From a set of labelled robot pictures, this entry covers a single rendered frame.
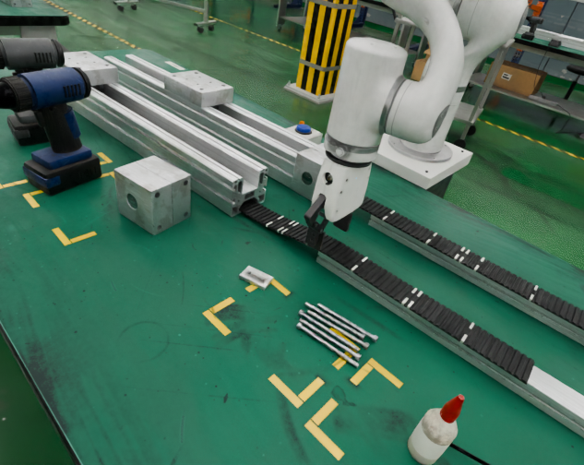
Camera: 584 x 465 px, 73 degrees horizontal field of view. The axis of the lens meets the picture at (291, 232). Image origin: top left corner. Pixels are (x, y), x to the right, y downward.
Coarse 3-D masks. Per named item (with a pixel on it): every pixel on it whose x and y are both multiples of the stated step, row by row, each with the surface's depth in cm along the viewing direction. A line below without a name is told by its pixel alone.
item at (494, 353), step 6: (492, 342) 59; (498, 342) 59; (504, 342) 59; (492, 348) 58; (498, 348) 59; (504, 348) 58; (486, 354) 57; (492, 354) 57; (498, 354) 57; (492, 360) 57; (498, 360) 56
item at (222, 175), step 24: (96, 96) 98; (120, 96) 104; (96, 120) 102; (120, 120) 94; (144, 120) 91; (168, 120) 94; (144, 144) 93; (168, 144) 85; (192, 144) 91; (216, 144) 86; (192, 168) 82; (216, 168) 78; (240, 168) 83; (264, 168) 81; (216, 192) 81; (240, 192) 79; (264, 192) 85
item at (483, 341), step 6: (480, 336) 60; (486, 336) 60; (492, 336) 60; (474, 342) 59; (480, 342) 59; (486, 342) 59; (474, 348) 57; (480, 348) 58; (486, 348) 58; (480, 354) 57
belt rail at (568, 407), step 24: (336, 264) 70; (360, 288) 68; (408, 312) 63; (432, 336) 62; (480, 360) 59; (504, 384) 57; (528, 384) 55; (552, 384) 55; (552, 408) 54; (576, 408) 52; (576, 432) 53
